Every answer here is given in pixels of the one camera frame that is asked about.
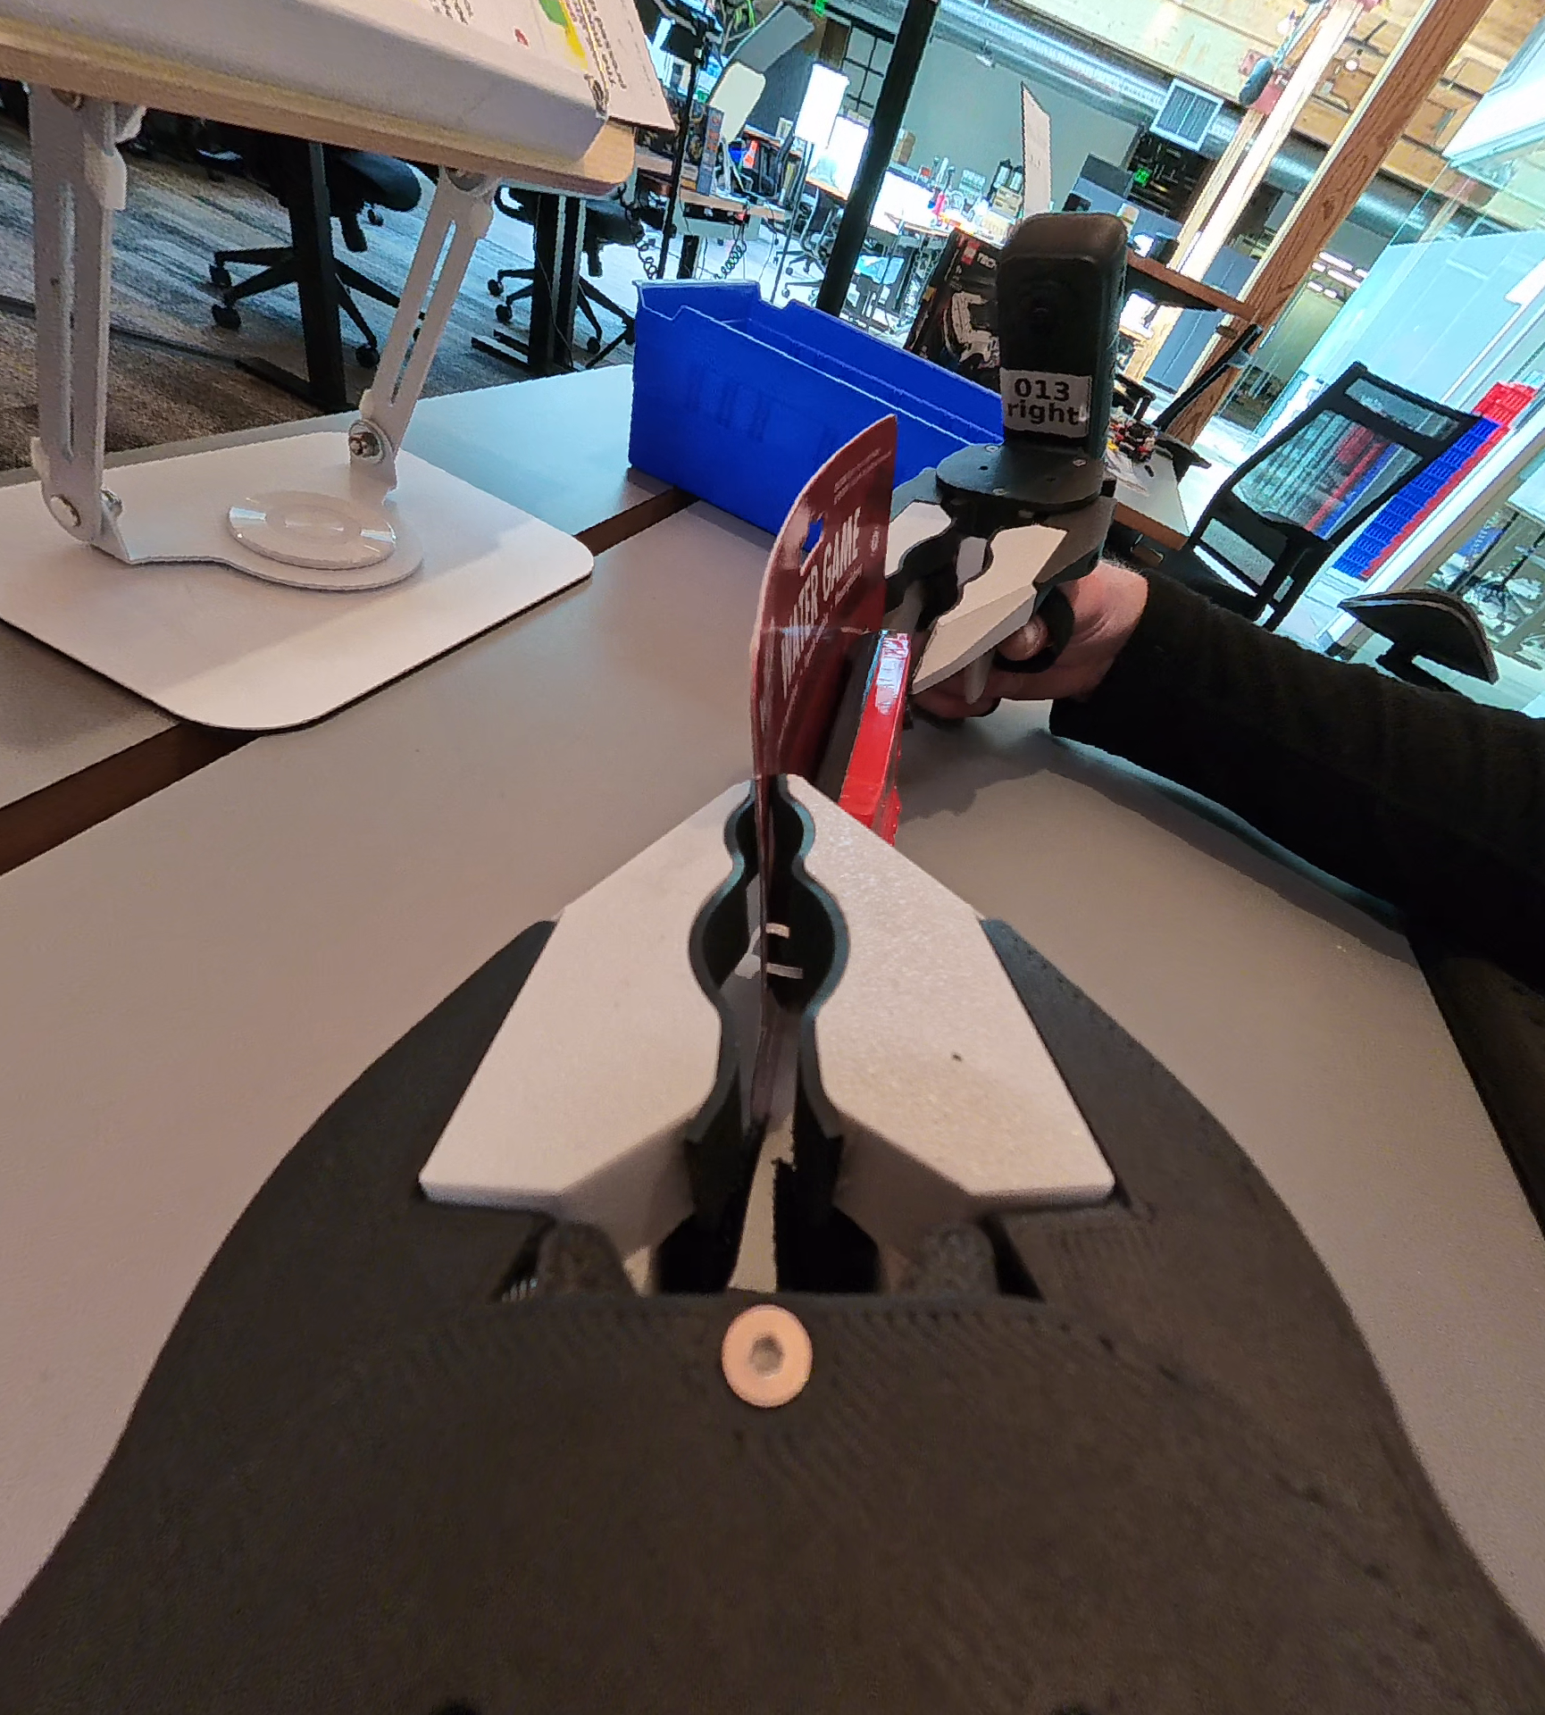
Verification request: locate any black mesh back chair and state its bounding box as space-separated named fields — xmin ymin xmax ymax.
xmin=1173 ymin=362 xmax=1484 ymax=633

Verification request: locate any stack of blue red crates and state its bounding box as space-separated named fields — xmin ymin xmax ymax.
xmin=1335 ymin=382 xmax=1545 ymax=582

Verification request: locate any black chair armrest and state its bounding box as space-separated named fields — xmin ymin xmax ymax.
xmin=1337 ymin=589 xmax=1500 ymax=688

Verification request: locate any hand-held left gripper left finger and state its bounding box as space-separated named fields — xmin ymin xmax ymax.
xmin=422 ymin=781 xmax=776 ymax=1295

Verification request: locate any person's right hand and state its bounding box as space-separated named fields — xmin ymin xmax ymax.
xmin=914 ymin=573 xmax=1148 ymax=725

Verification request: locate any black printed box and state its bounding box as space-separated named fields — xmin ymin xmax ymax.
xmin=905 ymin=228 xmax=1009 ymax=377

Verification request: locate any wooden stand top board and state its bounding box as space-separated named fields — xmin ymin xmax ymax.
xmin=0 ymin=0 xmax=639 ymax=197

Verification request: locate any red handheld toy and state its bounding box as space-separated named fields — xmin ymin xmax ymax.
xmin=747 ymin=417 xmax=916 ymax=1168

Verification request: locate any wooden post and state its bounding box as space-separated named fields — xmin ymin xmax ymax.
xmin=1161 ymin=0 xmax=1498 ymax=445

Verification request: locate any black office chair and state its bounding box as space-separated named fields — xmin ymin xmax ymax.
xmin=211 ymin=149 xmax=423 ymax=369

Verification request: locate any wooden side table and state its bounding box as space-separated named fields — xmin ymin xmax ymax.
xmin=1114 ymin=441 xmax=1196 ymax=552

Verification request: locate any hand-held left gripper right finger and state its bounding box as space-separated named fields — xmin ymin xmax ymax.
xmin=778 ymin=771 xmax=1117 ymax=1295

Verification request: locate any blue plastic bin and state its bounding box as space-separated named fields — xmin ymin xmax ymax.
xmin=626 ymin=280 xmax=1005 ymax=534

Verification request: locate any slim black chair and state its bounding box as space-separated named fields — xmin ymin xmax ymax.
xmin=1161 ymin=321 xmax=1262 ymax=435

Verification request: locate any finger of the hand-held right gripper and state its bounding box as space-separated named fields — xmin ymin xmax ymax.
xmin=883 ymin=471 xmax=977 ymax=631
xmin=914 ymin=523 xmax=1069 ymax=713

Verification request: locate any person's right forearm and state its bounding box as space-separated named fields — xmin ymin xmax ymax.
xmin=1051 ymin=574 xmax=1545 ymax=1002

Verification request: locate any black pole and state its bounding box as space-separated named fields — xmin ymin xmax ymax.
xmin=816 ymin=0 xmax=940 ymax=316

